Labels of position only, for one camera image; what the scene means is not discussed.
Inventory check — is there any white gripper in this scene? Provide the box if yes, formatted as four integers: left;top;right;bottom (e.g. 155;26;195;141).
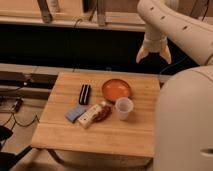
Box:
136;31;172;64

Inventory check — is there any translucent white cup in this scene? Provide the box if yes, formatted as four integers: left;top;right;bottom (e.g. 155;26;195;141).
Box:
115;97;134;120

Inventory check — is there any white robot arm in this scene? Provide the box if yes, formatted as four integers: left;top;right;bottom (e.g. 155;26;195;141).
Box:
137;0;213;171

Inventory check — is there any orange ceramic bowl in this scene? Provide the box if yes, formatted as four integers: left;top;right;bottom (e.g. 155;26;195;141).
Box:
102;79;132;102

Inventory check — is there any wooden table board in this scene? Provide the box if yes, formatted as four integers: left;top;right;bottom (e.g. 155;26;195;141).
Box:
31;72;160;157

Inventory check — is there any white sauce bottle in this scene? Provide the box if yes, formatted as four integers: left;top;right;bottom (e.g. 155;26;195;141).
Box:
77;101;111;128

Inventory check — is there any blue sponge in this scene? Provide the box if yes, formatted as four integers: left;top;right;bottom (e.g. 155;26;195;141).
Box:
65;105;86;123

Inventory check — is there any black power adapter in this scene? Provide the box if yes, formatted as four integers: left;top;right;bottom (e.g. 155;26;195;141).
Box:
12;98;23;113

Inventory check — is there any black cable on floor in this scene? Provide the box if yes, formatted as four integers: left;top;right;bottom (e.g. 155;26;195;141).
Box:
0;111;40;129

